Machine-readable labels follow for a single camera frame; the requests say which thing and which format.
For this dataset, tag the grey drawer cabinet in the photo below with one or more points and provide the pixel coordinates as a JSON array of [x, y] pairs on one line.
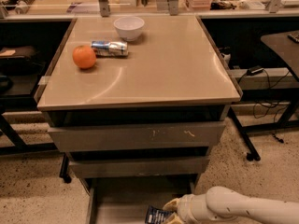
[[172, 74]]

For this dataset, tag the black power adapter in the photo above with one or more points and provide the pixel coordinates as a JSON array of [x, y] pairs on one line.
[[254, 70]]

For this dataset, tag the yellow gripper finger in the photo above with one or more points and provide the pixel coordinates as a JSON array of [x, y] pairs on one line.
[[173, 219], [171, 206]]

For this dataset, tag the white bowl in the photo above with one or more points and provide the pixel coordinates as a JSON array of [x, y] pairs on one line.
[[129, 28]]

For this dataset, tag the middle grey drawer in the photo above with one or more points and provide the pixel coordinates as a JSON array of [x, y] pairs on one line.
[[139, 167]]

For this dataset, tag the black side table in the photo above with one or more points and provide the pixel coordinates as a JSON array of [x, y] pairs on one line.
[[286, 46]]

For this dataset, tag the top grey drawer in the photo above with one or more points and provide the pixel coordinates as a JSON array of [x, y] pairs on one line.
[[141, 136]]

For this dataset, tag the dark blue rxbar wrapper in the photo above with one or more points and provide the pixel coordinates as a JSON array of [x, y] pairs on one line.
[[156, 216]]

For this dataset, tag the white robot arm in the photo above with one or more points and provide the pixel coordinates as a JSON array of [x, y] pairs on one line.
[[222, 204]]

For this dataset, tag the blue silver drink can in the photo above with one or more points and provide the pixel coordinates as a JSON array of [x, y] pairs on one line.
[[110, 48]]

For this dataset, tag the open bottom grey drawer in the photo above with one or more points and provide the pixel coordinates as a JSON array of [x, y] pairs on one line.
[[126, 200]]

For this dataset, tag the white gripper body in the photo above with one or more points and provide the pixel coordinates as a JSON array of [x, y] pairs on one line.
[[186, 207]]

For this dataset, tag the orange fruit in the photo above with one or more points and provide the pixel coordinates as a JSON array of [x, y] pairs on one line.
[[84, 57]]

